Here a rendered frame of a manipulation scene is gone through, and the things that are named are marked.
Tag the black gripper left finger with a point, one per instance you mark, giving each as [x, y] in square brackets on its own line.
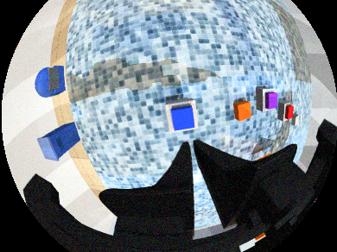
[171, 196]

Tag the orange block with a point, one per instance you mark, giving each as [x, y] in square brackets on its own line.
[242, 110]

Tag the red button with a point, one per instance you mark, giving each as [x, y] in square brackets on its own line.
[285, 110]

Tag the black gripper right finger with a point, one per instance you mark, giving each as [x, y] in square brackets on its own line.
[232, 180]

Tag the purple button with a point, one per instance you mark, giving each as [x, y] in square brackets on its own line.
[266, 99]

